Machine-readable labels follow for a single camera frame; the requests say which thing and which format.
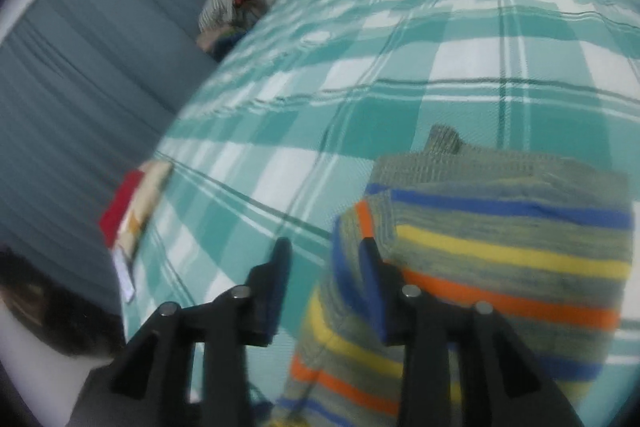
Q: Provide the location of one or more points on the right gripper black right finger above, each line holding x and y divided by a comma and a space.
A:
462, 365

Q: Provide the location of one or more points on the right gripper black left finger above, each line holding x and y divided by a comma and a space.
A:
187, 366

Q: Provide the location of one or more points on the multicolour striped knit sweater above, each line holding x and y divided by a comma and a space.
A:
545, 239

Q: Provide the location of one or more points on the clothes pile beside bed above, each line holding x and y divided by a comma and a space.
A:
224, 23

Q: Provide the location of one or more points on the dark hair of person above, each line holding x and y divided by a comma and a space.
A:
64, 321

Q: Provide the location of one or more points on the red and cream folded cloth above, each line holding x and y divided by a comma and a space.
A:
124, 220

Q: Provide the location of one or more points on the blue grey curtain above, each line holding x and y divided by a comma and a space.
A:
88, 88

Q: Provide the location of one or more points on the teal white plaid bedspread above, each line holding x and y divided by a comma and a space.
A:
282, 140

